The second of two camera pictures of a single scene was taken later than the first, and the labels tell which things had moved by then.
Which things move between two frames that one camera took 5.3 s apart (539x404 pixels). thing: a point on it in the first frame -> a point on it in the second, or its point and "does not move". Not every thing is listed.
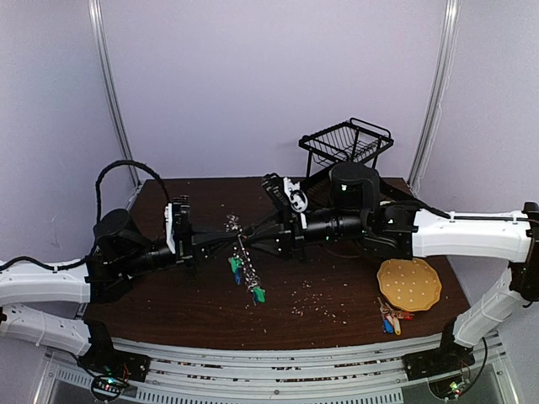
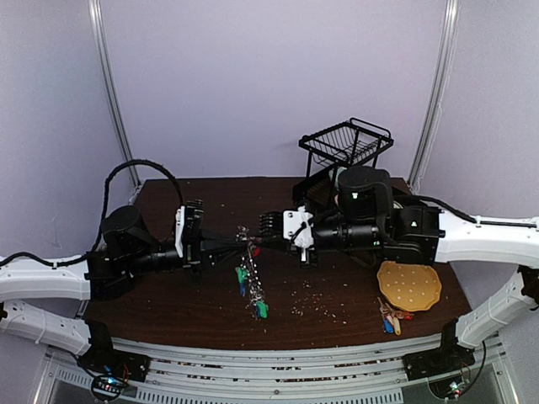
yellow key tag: [397, 326] does not move
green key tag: [235, 263] -> [242, 273]
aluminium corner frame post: [100, 34] does not move
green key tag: [261, 294] -> [263, 308]
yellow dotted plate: [408, 284] does not move
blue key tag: [388, 328] does not move
